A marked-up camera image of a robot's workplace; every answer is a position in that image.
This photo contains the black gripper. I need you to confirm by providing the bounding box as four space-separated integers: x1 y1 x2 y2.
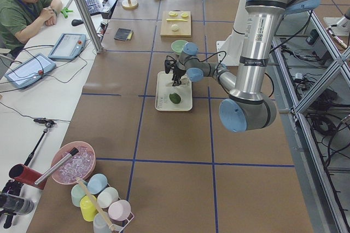
172 64 186 86

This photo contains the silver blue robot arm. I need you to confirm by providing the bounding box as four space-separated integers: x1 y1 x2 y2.
165 0 321 132

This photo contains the light green ceramic bowl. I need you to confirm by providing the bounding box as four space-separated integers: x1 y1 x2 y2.
171 39 188 56

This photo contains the pink bowl with ice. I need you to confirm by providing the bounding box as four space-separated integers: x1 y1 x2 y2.
51 141 96 185

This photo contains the white bear serving tray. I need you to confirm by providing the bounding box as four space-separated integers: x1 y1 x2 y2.
155 71 193 112

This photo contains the bamboo cutting board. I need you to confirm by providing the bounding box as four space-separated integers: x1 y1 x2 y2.
160 10 192 37

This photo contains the yellow plastic knife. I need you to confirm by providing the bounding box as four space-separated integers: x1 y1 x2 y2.
166 18 189 22

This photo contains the lemon slice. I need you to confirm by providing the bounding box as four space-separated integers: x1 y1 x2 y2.
181 12 189 18
168 11 177 17

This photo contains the grey yellow folded cloth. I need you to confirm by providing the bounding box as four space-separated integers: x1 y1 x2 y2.
114 28 133 41

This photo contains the black keyboard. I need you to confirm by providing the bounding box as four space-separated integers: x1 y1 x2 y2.
84 0 103 16

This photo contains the black computer mouse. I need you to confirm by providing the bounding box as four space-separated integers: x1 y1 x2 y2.
71 19 84 27

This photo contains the metal muddler tool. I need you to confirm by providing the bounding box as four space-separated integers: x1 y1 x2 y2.
34 147 79 185

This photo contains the blue plastic cup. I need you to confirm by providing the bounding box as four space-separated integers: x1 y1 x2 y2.
87 173 108 195

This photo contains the white plastic cup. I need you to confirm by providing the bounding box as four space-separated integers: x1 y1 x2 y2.
97 187 119 208

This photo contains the pink plastic cup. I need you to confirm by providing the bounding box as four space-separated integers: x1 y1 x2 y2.
108 200 131 221

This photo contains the blue teach pendant tablet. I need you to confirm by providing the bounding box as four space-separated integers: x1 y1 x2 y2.
5 53 56 89

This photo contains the green plastic cup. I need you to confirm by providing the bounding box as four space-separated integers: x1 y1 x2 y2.
71 184 86 207

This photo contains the yellow plastic cup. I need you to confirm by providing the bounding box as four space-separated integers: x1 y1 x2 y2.
79 195 98 222

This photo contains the clear plastic cup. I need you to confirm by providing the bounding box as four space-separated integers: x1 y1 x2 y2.
93 213 111 233

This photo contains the seated person green shirt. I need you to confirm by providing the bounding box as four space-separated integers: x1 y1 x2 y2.
1 0 62 57

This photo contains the red bottle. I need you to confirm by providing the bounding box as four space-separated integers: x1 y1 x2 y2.
9 164 46 190

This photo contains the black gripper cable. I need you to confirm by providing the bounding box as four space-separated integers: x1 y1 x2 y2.
164 50 228 73

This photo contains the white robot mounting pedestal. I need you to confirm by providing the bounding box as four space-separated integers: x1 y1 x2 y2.
217 0 248 66

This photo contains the aluminium frame post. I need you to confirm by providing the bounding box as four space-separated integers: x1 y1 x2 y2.
74 0 103 54

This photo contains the black camera tripod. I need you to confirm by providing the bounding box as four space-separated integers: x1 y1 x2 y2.
1 118 56 229

